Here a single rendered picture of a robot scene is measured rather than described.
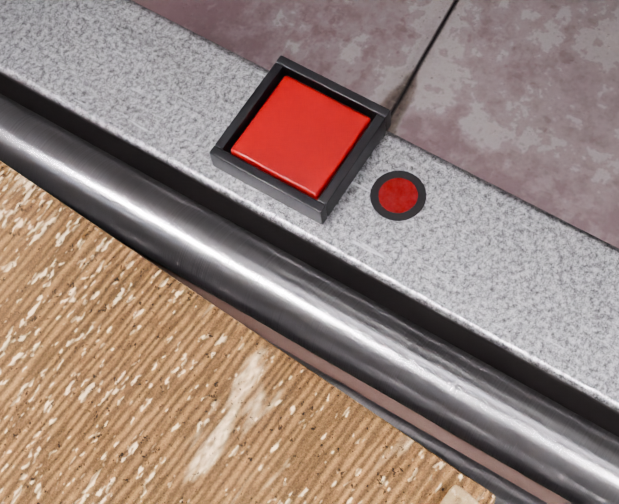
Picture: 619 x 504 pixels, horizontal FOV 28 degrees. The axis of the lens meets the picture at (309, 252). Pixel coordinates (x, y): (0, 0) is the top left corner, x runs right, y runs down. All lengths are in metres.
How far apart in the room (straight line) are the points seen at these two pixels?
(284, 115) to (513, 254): 0.15
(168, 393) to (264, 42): 1.26
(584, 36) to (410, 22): 0.25
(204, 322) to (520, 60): 1.23
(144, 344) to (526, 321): 0.21
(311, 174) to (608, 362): 0.19
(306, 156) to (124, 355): 0.15
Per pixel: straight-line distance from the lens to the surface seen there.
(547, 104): 1.82
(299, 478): 0.64
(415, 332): 0.68
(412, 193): 0.72
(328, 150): 0.72
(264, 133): 0.72
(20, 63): 0.80
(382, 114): 0.72
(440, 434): 0.71
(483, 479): 0.66
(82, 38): 0.80
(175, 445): 0.65
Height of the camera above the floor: 1.55
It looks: 65 degrees down
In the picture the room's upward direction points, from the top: 11 degrees counter-clockwise
